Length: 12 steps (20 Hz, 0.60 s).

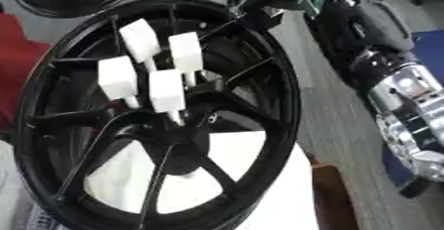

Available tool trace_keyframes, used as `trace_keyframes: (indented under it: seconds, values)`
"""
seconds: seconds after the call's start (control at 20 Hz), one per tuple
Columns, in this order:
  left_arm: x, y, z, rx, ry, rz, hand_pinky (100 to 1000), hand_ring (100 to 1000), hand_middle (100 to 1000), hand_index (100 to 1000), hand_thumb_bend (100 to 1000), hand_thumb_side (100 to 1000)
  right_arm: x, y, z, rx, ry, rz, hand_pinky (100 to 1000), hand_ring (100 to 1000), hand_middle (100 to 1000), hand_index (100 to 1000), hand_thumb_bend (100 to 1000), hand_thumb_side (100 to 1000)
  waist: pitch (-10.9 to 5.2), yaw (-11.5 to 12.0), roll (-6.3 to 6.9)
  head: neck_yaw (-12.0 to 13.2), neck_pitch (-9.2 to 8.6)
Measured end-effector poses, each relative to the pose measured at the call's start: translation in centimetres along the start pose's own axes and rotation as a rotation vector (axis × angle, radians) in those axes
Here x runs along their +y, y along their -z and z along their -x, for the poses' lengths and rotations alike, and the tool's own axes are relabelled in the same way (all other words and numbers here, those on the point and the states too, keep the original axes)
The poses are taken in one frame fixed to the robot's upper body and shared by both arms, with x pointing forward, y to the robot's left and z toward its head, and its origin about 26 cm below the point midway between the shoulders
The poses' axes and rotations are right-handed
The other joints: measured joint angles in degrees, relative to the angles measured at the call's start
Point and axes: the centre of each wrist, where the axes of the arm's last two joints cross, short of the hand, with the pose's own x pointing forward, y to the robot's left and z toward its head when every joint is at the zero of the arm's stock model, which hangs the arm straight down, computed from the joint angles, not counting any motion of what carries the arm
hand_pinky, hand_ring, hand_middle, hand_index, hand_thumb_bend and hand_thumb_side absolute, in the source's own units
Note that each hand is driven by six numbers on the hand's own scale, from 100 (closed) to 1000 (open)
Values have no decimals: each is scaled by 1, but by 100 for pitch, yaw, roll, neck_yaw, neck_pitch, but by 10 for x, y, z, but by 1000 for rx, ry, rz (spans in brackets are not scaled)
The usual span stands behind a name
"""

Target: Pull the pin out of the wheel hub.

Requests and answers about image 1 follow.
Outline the black spoked wheel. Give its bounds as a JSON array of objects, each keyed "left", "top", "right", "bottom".
[{"left": 12, "top": 0, "right": 304, "bottom": 230}]

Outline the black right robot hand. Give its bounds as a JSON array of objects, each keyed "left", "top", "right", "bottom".
[{"left": 230, "top": 0, "right": 420, "bottom": 76}]

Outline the white pin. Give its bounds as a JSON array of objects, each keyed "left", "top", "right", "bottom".
[
  {"left": 147, "top": 68, "right": 189, "bottom": 127},
  {"left": 95, "top": 55, "right": 143, "bottom": 110},
  {"left": 166, "top": 31, "right": 207, "bottom": 88},
  {"left": 118, "top": 18, "right": 164, "bottom": 73}
]

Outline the brown wooden board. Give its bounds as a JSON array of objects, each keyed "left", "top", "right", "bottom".
[{"left": 306, "top": 154, "right": 363, "bottom": 230}]

